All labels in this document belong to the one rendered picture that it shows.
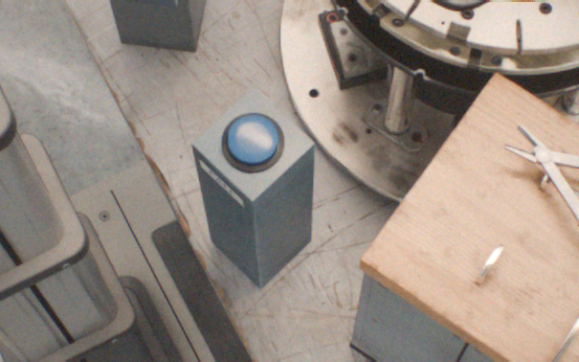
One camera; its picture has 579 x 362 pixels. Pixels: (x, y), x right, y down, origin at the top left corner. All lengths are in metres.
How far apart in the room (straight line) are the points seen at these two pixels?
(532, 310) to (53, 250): 0.42
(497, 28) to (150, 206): 0.92
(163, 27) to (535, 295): 0.52
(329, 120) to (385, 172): 0.08
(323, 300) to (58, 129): 1.02
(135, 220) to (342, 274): 0.63
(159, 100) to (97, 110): 0.87
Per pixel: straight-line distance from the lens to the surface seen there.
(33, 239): 1.10
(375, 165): 1.27
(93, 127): 2.18
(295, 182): 1.06
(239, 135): 1.01
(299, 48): 1.32
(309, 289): 1.25
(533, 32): 1.01
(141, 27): 1.31
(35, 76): 2.23
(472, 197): 0.98
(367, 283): 1.02
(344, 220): 1.27
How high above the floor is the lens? 1.98
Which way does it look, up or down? 70 degrees down
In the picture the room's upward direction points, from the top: 2 degrees counter-clockwise
